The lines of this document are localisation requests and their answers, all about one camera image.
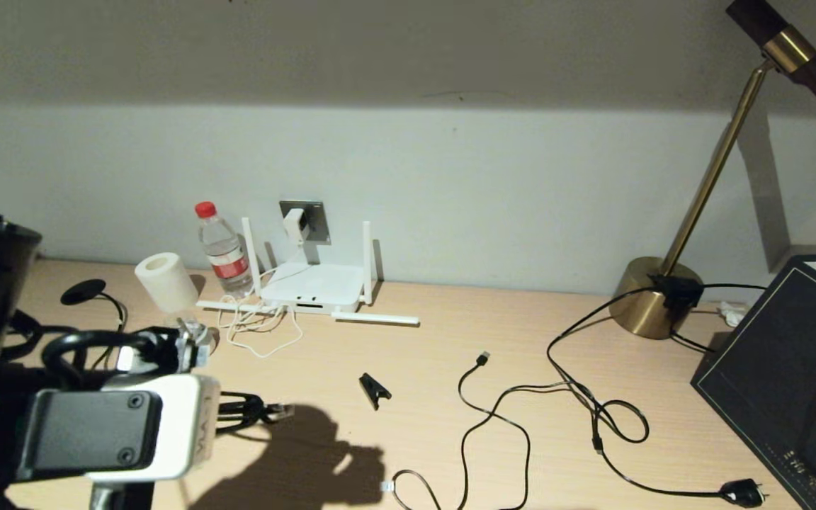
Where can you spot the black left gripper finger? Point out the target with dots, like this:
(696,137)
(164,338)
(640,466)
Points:
(241,402)
(238,423)

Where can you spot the white router with antennas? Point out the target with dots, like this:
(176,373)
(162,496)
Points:
(312,283)

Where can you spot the small black clip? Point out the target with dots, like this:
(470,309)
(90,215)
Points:
(374,388)

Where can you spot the white toilet paper roll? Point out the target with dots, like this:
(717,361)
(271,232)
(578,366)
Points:
(166,282)

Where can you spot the clear water bottle red cap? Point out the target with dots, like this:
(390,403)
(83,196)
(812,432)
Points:
(227,258)

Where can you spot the black round desk grommet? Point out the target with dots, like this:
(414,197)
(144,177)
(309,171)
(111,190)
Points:
(83,291)

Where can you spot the brass desk lamp dark shade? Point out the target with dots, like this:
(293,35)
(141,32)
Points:
(652,304)

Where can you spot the small white connector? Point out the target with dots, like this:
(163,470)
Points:
(732,315)

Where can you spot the black box with bag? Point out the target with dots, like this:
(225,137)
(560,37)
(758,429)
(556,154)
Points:
(769,368)

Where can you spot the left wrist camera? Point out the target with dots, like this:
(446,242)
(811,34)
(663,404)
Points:
(185,354)

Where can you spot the grey wall socket plate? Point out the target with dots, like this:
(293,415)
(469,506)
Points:
(317,223)

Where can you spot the black square switch box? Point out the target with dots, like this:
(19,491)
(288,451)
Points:
(677,292)

